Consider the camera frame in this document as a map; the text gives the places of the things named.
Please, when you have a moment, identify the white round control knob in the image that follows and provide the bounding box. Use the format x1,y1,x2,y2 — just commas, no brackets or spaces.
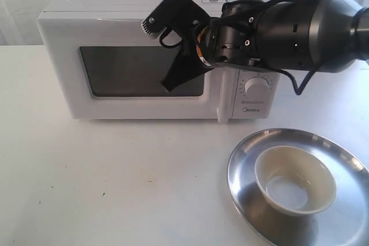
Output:
244,77,269,99

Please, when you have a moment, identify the cream ceramic bowl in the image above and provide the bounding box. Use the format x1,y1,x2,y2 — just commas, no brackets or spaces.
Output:
254,145,337,217

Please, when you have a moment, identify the round silver metal plate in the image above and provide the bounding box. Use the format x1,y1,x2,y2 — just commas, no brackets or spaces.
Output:
227,128,368,245

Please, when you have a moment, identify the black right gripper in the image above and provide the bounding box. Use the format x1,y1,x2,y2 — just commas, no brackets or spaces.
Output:
141,0,213,92

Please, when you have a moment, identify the white microwave oven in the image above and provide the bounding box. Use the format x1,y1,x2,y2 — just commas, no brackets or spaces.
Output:
37,0,278,123

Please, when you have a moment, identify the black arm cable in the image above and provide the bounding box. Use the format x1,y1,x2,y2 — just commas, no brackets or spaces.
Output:
276,67,321,96

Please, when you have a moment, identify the white microwave door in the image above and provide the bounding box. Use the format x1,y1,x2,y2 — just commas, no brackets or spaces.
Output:
37,12,238,123

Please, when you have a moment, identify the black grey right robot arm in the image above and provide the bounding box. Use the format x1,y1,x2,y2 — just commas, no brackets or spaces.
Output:
141,0,368,94

